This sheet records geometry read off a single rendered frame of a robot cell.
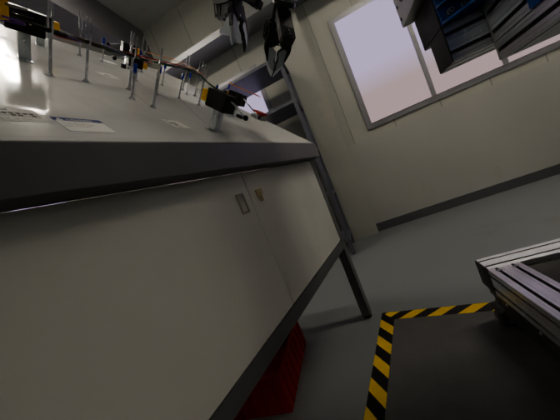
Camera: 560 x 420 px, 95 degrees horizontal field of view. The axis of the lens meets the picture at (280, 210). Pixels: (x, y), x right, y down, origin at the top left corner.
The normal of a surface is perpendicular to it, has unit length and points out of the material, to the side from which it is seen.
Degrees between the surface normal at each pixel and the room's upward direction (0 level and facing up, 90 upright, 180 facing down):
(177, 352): 90
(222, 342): 90
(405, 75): 90
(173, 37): 90
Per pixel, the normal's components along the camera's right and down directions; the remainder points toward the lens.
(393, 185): -0.25, 0.15
